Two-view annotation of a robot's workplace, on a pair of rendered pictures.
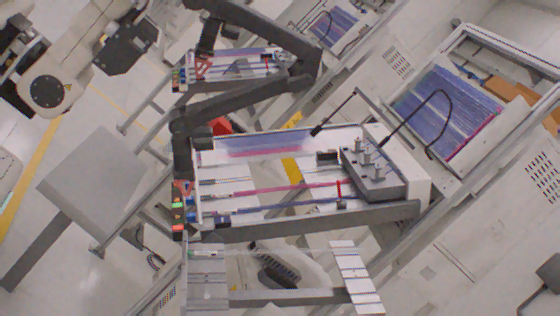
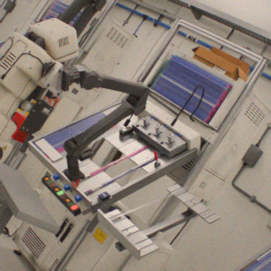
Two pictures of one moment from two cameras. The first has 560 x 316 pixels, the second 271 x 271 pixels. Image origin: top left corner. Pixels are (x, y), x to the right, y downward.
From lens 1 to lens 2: 134 cm
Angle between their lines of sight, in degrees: 25
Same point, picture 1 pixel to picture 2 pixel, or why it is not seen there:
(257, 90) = (115, 119)
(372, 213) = (175, 163)
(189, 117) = (81, 145)
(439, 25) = not seen: outside the picture
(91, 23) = (11, 104)
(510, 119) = (237, 92)
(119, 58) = (35, 123)
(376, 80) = (104, 53)
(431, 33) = not seen: outside the picture
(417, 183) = (194, 139)
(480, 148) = (224, 112)
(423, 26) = not seen: outside the picture
